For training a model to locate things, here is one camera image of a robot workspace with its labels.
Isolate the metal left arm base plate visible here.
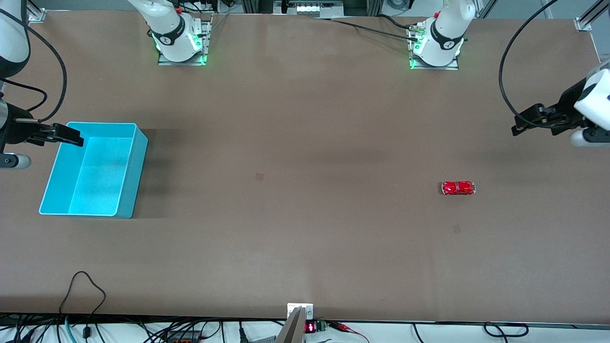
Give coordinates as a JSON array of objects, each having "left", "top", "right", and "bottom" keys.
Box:
[{"left": 408, "top": 21, "right": 460, "bottom": 71}]

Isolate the red beetle toy car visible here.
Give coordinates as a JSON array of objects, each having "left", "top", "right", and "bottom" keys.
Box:
[{"left": 441, "top": 181, "right": 477, "bottom": 196}]

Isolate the white metal bracket plate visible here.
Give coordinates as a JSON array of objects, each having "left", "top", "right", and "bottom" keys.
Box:
[{"left": 287, "top": 303, "right": 314, "bottom": 321}]

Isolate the long black table cable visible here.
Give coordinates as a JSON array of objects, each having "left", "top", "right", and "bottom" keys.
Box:
[{"left": 309, "top": 17, "right": 421, "bottom": 42}]

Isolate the orange black power strip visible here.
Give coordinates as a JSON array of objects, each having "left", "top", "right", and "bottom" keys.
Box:
[{"left": 166, "top": 331, "right": 202, "bottom": 343}]

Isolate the short black table cable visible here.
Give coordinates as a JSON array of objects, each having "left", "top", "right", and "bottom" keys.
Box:
[{"left": 379, "top": 14, "right": 413, "bottom": 30}]

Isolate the black coiled cable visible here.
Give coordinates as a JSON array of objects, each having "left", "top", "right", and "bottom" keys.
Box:
[{"left": 483, "top": 322, "right": 529, "bottom": 338}]

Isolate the grey metal camera bar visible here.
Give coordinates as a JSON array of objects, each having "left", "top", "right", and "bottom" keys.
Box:
[{"left": 274, "top": 307, "right": 306, "bottom": 343}]

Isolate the aluminium corner bracket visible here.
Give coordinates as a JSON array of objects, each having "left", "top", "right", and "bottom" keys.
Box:
[{"left": 28, "top": 0, "right": 47, "bottom": 23}]

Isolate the thin black looped cable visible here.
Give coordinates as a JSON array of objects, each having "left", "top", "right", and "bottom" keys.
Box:
[{"left": 59, "top": 271, "right": 107, "bottom": 343}]

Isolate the aluminium frame profile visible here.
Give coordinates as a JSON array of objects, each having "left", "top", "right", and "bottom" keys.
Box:
[{"left": 574, "top": 0, "right": 610, "bottom": 32}]

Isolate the lit background device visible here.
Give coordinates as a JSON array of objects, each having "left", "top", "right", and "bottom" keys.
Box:
[{"left": 274, "top": 0, "right": 345, "bottom": 16}]

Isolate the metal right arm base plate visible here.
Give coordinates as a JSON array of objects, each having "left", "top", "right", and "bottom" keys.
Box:
[{"left": 157, "top": 14, "right": 213, "bottom": 66}]

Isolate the blue plastic box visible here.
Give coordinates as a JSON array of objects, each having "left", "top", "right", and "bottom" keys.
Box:
[{"left": 39, "top": 121, "right": 149, "bottom": 219}]

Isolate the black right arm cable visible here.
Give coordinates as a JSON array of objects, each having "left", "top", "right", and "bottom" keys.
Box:
[{"left": 0, "top": 21, "right": 67, "bottom": 123}]

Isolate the red clip lead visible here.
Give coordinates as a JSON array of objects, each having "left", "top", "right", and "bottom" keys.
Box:
[{"left": 333, "top": 322, "right": 370, "bottom": 343}]

